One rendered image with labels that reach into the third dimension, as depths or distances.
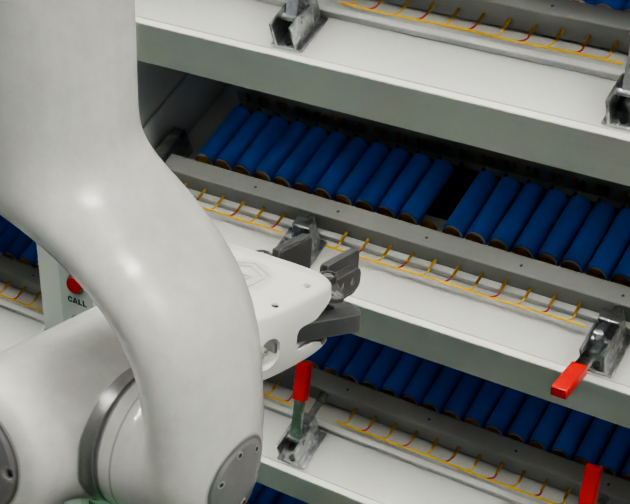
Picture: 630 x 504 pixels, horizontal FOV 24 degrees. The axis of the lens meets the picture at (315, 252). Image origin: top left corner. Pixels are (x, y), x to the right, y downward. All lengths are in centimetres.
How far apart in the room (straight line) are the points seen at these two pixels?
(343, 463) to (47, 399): 57
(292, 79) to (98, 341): 38
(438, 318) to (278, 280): 26
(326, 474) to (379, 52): 39
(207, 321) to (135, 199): 7
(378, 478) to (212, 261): 58
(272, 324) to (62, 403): 16
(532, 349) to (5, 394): 48
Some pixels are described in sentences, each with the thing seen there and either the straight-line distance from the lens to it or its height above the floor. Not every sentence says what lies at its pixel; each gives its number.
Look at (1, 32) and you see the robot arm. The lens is 66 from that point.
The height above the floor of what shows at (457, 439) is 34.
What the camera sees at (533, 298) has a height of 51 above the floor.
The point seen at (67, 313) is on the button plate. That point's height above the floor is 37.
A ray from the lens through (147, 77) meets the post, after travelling 127.
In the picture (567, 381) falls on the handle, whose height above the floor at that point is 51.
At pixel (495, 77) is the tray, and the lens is 103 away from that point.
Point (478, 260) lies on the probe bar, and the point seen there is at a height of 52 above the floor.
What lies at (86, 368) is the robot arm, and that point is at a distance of 76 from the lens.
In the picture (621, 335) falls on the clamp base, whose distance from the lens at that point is 108.
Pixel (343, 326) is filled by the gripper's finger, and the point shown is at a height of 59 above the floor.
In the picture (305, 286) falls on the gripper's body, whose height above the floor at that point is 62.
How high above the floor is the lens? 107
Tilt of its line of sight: 29 degrees down
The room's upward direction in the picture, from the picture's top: straight up
